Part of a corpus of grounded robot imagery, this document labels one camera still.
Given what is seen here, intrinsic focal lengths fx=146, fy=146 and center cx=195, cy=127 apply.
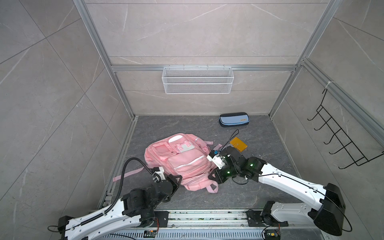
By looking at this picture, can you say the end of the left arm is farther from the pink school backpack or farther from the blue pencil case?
the blue pencil case

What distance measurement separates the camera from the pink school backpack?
725mm

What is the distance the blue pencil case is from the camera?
1140 mm

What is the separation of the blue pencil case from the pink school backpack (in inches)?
8.5
